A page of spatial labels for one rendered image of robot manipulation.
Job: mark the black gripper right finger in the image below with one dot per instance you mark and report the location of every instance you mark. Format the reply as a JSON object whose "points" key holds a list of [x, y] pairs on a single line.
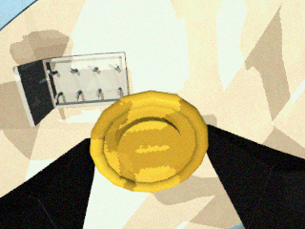
{"points": [[265, 186]]}

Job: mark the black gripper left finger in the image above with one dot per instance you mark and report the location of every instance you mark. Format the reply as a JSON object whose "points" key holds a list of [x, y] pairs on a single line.
{"points": [[56, 197]]}

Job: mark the yellow plate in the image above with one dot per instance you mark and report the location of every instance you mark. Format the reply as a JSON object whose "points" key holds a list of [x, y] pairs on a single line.
{"points": [[149, 141]]}

